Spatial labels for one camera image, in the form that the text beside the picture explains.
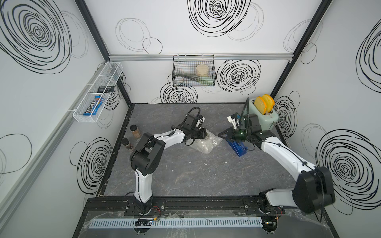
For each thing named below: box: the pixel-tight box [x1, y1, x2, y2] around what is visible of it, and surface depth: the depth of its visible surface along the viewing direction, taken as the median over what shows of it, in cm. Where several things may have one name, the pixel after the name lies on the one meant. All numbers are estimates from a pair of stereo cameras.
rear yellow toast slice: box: [261, 94, 276, 114], surface depth 95 cm
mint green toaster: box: [249, 99, 279, 131], surface depth 95 cm
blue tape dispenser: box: [226, 138, 248, 157], surface depth 93 cm
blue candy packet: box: [83, 95, 106, 117], surface depth 72 cm
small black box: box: [97, 85, 115, 93], surface depth 80 cm
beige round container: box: [195, 63, 209, 76], surface depth 95 cm
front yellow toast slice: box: [254, 96, 267, 116], surface depth 94 cm
